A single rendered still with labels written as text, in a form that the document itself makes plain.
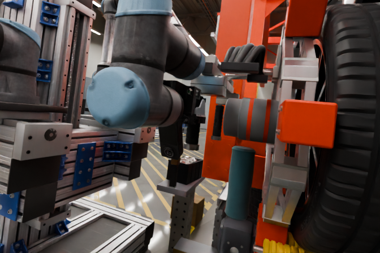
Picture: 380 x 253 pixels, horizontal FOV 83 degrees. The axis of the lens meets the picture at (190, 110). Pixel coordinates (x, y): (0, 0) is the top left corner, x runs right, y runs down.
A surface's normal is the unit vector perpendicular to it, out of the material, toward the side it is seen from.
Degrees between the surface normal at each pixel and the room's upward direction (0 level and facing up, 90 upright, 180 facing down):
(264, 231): 90
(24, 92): 72
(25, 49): 90
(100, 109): 89
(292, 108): 90
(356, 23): 53
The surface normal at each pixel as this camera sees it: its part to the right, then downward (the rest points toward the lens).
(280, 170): -0.32, -0.06
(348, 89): -0.63, -0.26
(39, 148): 0.93, 0.10
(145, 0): 0.17, -0.04
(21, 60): 0.83, 0.09
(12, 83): 0.69, -0.24
